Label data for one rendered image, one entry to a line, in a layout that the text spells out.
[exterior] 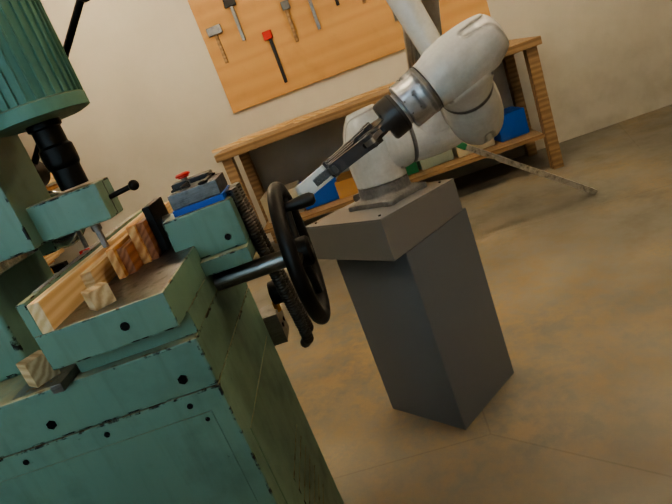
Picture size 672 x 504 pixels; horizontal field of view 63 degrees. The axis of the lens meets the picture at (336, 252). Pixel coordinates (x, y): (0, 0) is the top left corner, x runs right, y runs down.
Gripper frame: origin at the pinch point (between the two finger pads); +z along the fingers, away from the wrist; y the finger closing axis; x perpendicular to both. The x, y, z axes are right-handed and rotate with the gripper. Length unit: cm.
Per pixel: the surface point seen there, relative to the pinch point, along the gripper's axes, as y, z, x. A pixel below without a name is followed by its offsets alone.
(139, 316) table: 24.5, 30.0, -5.0
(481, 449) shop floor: -30, 17, 93
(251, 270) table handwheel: 0.4, 20.2, 5.1
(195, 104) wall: -337, 70, -55
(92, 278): 10.6, 38.5, -13.4
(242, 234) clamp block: 1.5, 16.4, -1.4
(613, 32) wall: -319, -198, 103
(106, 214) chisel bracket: 2.2, 32.2, -20.1
